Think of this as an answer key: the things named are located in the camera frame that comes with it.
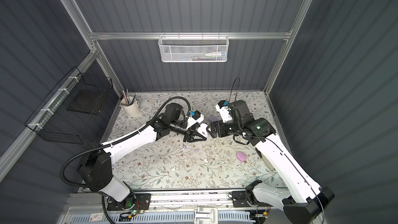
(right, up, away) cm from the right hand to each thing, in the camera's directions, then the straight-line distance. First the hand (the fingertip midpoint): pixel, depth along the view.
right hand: (216, 127), depth 69 cm
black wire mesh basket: (-71, +5, +2) cm, 71 cm away
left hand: (-4, -6, +2) cm, 7 cm away
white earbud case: (-6, -1, -1) cm, 6 cm away
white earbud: (-5, -21, +17) cm, 28 cm away
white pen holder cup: (-54, +7, +33) cm, 64 cm away
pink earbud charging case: (+16, -19, +19) cm, 31 cm away
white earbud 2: (-22, -25, +14) cm, 36 cm away
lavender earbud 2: (-10, -17, +21) cm, 29 cm away
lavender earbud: (-17, -15, +22) cm, 32 cm away
